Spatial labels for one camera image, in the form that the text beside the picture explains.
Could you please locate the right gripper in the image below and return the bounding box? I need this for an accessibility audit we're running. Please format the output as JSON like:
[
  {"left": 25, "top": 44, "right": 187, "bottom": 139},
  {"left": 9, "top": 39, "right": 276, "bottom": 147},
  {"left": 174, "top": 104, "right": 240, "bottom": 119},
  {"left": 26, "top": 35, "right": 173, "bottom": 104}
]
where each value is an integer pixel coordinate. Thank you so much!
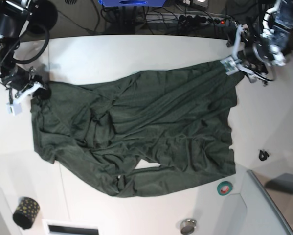
[{"left": 1, "top": 67, "right": 51, "bottom": 100}]

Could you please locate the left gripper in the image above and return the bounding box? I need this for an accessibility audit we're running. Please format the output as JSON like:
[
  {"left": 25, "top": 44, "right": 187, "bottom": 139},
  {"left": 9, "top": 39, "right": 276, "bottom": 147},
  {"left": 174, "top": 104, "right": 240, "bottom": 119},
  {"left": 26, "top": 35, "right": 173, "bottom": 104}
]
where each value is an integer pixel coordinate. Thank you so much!
[{"left": 243, "top": 42, "right": 269, "bottom": 71}]

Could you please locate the dark green t-shirt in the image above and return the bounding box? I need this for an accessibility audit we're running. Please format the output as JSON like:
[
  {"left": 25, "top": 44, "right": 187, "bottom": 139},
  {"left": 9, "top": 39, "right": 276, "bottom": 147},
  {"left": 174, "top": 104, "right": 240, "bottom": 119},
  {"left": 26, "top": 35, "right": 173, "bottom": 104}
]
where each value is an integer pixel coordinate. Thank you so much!
[{"left": 31, "top": 61, "right": 244, "bottom": 198}]

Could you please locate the black round stand base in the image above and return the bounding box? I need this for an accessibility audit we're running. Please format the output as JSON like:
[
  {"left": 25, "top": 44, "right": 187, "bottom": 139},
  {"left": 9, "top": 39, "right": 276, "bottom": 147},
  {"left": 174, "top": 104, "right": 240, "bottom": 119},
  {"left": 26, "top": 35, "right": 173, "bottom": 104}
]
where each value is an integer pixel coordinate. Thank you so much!
[{"left": 29, "top": 0, "right": 58, "bottom": 35}]

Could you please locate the small black clip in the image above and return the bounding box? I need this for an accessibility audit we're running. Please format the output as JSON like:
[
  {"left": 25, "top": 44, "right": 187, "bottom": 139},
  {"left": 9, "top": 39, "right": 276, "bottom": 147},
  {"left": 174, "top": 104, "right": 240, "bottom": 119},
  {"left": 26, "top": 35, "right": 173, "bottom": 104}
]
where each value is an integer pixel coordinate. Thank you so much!
[{"left": 258, "top": 149, "right": 270, "bottom": 162}]

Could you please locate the power strip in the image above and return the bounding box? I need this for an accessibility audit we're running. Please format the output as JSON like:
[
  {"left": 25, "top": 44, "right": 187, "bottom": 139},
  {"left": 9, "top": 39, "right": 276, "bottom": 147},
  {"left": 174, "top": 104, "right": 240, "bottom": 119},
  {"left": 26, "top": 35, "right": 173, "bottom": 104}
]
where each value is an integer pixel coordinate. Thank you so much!
[{"left": 145, "top": 13, "right": 232, "bottom": 27}]

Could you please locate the blue box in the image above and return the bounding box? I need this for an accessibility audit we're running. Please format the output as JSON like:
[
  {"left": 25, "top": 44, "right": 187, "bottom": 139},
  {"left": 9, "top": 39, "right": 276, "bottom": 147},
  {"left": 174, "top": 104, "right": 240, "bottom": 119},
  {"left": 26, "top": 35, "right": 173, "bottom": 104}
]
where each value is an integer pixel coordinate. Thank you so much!
[{"left": 98, "top": 0, "right": 165, "bottom": 7}]

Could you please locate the black yellow-dotted cup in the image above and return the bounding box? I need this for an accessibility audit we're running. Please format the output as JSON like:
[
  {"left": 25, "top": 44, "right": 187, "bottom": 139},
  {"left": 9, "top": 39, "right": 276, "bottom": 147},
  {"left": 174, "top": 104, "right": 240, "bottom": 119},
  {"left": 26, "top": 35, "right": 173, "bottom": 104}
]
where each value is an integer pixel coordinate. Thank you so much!
[{"left": 12, "top": 197, "right": 40, "bottom": 230}]

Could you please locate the white slotted tray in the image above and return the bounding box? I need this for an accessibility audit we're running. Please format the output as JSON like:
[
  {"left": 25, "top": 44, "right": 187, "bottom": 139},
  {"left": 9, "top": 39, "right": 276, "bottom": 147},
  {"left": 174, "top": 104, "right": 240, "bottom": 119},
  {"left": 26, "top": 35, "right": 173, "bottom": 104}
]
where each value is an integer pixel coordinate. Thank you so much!
[{"left": 42, "top": 219, "right": 100, "bottom": 235}]

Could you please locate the green tape roll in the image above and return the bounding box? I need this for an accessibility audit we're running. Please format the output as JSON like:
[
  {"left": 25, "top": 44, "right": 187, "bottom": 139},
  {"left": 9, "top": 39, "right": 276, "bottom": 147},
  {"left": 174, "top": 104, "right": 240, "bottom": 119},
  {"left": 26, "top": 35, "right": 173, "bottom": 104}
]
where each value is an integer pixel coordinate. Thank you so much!
[{"left": 217, "top": 181, "right": 233, "bottom": 196}]

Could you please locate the small metal tin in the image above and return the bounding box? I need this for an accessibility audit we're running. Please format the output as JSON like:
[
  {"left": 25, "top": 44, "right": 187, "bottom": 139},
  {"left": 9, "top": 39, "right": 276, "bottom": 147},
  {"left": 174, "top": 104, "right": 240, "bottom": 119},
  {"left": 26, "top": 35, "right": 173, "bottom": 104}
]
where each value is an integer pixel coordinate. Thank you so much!
[{"left": 180, "top": 218, "right": 197, "bottom": 235}]

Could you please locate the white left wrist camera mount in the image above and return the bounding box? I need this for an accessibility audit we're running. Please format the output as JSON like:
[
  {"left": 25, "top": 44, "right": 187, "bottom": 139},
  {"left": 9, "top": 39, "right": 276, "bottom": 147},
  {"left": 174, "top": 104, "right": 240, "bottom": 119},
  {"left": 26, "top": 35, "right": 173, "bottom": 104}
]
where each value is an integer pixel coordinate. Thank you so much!
[{"left": 221, "top": 23, "right": 275, "bottom": 84}]

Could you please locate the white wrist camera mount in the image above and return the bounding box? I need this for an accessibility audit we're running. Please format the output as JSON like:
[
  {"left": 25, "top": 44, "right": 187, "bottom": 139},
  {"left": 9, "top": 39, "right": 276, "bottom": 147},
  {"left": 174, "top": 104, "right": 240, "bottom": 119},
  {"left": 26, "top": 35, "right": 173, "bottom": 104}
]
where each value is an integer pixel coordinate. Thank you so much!
[
  {"left": 221, "top": 23, "right": 275, "bottom": 84},
  {"left": 5, "top": 68, "right": 48, "bottom": 116}
]

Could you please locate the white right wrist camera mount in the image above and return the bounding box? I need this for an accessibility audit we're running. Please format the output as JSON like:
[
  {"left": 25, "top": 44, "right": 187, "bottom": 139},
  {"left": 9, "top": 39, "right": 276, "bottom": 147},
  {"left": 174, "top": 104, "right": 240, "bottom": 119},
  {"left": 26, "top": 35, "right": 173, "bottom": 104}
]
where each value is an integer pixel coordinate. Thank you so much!
[{"left": 5, "top": 68, "right": 48, "bottom": 116}]

